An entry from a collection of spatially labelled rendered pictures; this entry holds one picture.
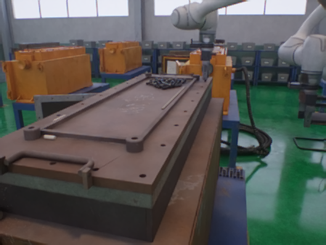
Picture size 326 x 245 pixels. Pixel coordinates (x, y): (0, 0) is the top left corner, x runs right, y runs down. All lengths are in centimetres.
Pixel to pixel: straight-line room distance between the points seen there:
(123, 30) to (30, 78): 677
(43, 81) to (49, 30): 805
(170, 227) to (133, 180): 15
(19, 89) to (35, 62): 55
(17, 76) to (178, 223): 417
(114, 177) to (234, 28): 963
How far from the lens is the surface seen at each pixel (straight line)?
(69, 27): 1180
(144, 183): 51
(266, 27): 1010
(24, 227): 68
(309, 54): 135
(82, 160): 59
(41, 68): 432
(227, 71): 345
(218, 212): 168
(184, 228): 62
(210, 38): 148
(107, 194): 55
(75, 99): 194
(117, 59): 703
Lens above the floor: 162
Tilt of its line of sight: 19 degrees down
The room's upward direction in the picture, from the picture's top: straight up
